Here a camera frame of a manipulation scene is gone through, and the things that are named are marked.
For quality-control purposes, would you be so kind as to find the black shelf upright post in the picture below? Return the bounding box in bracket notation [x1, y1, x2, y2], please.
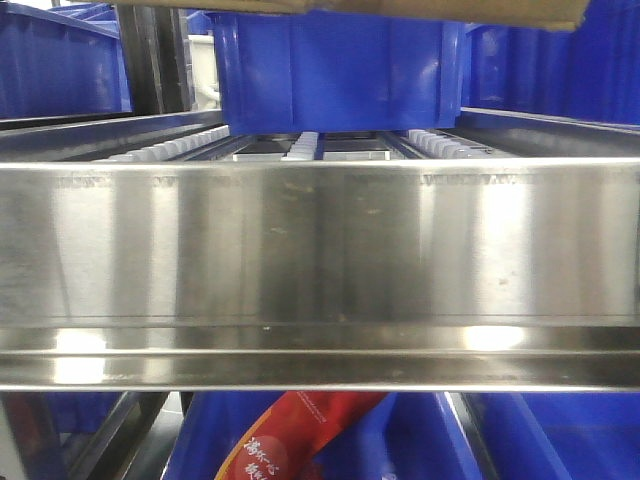
[114, 3, 195, 116]

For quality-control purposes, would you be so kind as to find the stainless steel shelf front rail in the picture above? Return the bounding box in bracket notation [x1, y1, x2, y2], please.
[1, 158, 639, 391]

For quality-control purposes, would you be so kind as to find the blue lower bin left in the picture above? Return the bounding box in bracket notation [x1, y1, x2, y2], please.
[45, 392, 121, 433]

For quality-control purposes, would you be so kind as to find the red printed snack package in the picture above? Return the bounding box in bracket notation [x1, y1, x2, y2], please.
[215, 390, 387, 479]

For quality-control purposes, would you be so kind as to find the brown cardboard box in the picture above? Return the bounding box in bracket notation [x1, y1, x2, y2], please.
[138, 0, 589, 31]

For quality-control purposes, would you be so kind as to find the blue plastic bin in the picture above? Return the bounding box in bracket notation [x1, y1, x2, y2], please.
[462, 1, 639, 125]
[211, 11, 465, 134]
[1, 1, 131, 119]

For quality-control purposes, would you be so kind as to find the white roller track right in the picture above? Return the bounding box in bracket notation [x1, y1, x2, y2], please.
[407, 129, 490, 159]

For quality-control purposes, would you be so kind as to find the white roller track left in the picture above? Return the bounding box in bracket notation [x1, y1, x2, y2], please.
[101, 125, 230, 163]

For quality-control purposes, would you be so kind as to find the white roller track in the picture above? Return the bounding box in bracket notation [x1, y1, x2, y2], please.
[407, 129, 490, 159]
[281, 131, 319, 161]
[101, 125, 230, 163]

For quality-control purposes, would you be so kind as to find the blue plastic bin centre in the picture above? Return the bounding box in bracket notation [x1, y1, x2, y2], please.
[211, 11, 465, 134]

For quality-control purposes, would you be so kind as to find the blue plastic bin left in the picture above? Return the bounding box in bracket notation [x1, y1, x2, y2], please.
[1, 1, 131, 119]

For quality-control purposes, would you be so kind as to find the blue lower bin right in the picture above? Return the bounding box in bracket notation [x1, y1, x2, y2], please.
[468, 393, 639, 479]

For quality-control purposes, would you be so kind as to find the white roller track centre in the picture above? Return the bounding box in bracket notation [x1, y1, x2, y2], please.
[281, 131, 319, 161]

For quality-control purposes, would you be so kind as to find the blue lower bin centre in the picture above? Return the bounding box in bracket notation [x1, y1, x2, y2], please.
[162, 391, 483, 479]

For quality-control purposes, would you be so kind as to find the blue plastic bin right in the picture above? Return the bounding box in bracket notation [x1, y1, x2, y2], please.
[462, 1, 639, 125]

